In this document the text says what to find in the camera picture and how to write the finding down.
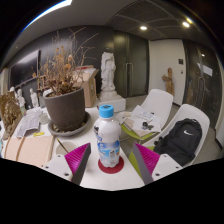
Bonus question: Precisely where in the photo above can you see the dark double door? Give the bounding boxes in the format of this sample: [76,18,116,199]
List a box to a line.
[113,31,150,98]

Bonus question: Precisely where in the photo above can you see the grey plant saucer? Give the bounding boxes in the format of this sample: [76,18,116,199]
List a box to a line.
[47,110,92,138]

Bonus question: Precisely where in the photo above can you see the white statue plinth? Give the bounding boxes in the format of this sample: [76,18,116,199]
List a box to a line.
[96,90,127,113]

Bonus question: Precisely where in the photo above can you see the dried plant in grey pot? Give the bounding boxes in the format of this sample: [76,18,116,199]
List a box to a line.
[31,27,101,132]

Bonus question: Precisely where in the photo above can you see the black backpack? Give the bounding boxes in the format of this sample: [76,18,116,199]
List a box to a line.
[153,118,203,167]

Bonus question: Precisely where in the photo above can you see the wooden figure sculpture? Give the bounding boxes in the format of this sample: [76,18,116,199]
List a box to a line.
[161,67,175,97]

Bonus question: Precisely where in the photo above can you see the flat round red coaster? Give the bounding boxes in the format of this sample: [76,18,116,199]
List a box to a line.
[97,155,125,175]

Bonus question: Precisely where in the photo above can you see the light wooden drawing board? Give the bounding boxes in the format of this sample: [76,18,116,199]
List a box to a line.
[3,134,55,169]

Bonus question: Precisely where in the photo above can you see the stack of papers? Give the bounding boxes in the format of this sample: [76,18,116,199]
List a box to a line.
[114,104,163,138]

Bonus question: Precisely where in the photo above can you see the crumpled clear plastic bag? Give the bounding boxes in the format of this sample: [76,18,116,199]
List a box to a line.
[15,107,51,138]

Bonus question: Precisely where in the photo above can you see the bright ceiling light panel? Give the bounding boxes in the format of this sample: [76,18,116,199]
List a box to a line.
[23,0,73,31]

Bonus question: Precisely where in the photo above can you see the tall white plaster statue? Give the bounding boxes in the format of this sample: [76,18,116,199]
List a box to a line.
[100,49,118,94]

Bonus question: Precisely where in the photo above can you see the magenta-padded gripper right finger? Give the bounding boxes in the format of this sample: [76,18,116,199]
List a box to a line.
[131,142,184,186]

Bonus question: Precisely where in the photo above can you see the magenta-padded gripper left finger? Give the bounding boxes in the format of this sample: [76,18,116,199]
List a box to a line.
[41,142,92,186]

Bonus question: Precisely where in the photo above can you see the black wall screen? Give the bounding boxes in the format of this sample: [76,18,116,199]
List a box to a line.
[9,49,40,88]

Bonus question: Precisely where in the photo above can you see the recessed ceiling lights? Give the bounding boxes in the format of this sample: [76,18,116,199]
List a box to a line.
[139,19,193,32]

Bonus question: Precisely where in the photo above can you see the white bottle with blue cap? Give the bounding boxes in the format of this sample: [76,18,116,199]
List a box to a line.
[93,104,122,169]

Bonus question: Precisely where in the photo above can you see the stirring stick in mug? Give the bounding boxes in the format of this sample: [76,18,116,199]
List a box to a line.
[55,137,70,154]

